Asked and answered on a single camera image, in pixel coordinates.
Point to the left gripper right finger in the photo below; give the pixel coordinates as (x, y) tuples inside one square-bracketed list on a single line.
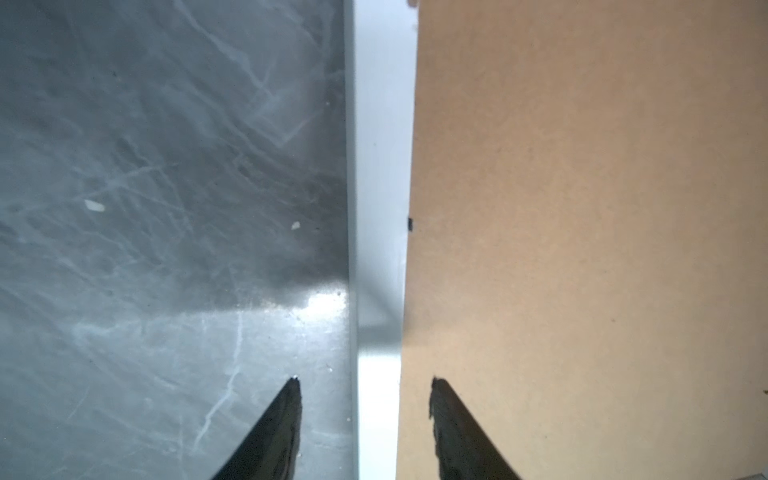
[(462, 448)]

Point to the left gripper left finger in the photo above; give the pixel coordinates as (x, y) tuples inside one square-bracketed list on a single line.
[(269, 451)]

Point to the brown frame backing board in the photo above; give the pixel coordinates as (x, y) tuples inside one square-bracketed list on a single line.
[(588, 260)]

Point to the white picture frame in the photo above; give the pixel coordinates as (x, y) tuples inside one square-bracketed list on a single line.
[(381, 44)]

